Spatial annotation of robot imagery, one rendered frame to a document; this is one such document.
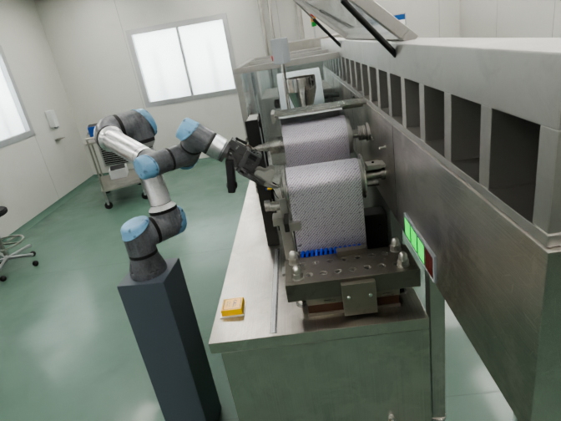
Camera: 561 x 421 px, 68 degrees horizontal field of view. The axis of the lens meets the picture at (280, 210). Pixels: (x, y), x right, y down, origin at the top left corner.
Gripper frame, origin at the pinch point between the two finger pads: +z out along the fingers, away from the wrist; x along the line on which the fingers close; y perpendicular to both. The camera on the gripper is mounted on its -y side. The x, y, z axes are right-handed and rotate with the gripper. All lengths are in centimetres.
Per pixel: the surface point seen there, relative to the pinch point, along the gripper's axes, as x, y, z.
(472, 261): -69, 27, 25
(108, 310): 134, -195, -37
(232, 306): -15.7, -38.2, 7.2
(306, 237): -4.6, -8.4, 18.1
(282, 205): 2.7, -5.3, 6.6
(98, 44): 552, -113, -261
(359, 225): -4.6, 4.5, 30.5
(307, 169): -1.2, 10.9, 6.3
